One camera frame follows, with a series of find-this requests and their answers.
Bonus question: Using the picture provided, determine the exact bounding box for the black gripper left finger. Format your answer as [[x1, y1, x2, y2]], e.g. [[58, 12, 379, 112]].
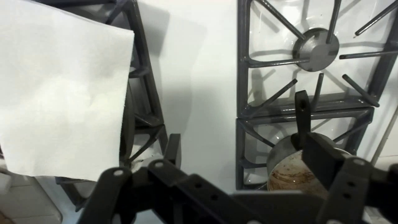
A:
[[76, 132, 234, 224]]

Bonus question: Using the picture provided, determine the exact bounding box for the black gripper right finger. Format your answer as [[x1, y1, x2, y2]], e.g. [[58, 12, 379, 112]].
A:
[[292, 89, 398, 224]]

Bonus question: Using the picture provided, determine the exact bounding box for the white gas stove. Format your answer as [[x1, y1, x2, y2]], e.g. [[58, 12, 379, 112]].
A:
[[0, 0, 398, 224]]

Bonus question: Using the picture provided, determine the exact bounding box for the small metal saucepan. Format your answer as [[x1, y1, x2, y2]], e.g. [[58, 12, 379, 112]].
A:
[[266, 132, 353, 196]]

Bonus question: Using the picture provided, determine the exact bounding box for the round dark burner cap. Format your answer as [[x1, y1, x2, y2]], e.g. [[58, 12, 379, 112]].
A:
[[292, 27, 341, 72]]

